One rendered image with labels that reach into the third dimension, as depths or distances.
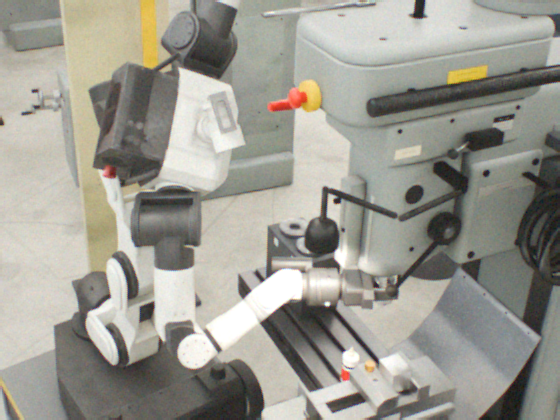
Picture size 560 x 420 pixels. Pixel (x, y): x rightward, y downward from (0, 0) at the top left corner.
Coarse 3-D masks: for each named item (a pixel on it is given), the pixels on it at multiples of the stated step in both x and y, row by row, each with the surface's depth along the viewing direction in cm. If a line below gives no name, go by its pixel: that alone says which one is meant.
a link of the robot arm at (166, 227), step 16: (144, 208) 172; (160, 208) 172; (176, 208) 172; (144, 224) 170; (160, 224) 170; (176, 224) 170; (144, 240) 171; (160, 240) 171; (176, 240) 171; (160, 256) 172; (176, 256) 171; (192, 256) 174
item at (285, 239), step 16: (272, 224) 231; (288, 224) 229; (304, 224) 229; (272, 240) 229; (288, 240) 224; (288, 256) 222; (304, 256) 217; (320, 256) 217; (272, 272) 234; (304, 272) 215; (304, 304) 221
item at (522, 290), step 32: (544, 160) 182; (512, 256) 198; (512, 288) 201; (544, 288) 189; (544, 320) 192; (544, 352) 196; (512, 384) 208; (544, 384) 200; (512, 416) 211; (544, 416) 205
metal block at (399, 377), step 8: (384, 360) 189; (392, 360) 189; (400, 360) 189; (384, 368) 187; (392, 368) 186; (400, 368) 186; (408, 368) 186; (384, 376) 188; (392, 376) 185; (400, 376) 185; (408, 376) 187; (392, 384) 186; (400, 384) 187; (408, 384) 188
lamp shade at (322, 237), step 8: (312, 224) 159; (320, 224) 159; (328, 224) 159; (336, 224) 160; (312, 232) 159; (320, 232) 158; (328, 232) 158; (336, 232) 159; (304, 240) 162; (312, 240) 159; (320, 240) 158; (328, 240) 158; (336, 240) 160; (312, 248) 160; (320, 248) 159; (328, 248) 159; (336, 248) 161
